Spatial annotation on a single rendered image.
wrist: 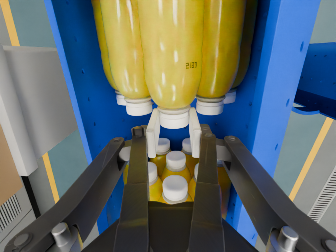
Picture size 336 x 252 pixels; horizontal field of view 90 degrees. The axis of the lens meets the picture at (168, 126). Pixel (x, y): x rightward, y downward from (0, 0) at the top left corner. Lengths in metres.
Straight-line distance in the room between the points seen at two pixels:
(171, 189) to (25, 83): 0.46
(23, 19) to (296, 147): 2.37
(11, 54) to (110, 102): 0.29
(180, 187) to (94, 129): 0.17
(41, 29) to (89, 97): 1.38
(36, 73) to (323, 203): 2.51
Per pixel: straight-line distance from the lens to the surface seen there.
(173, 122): 0.20
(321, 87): 0.69
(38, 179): 2.31
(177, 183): 0.27
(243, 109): 0.34
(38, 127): 0.61
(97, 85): 0.31
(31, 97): 0.58
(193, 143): 0.16
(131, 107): 0.24
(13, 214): 2.30
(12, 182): 0.60
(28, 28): 1.71
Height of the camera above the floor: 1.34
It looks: 66 degrees down
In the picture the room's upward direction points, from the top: 174 degrees counter-clockwise
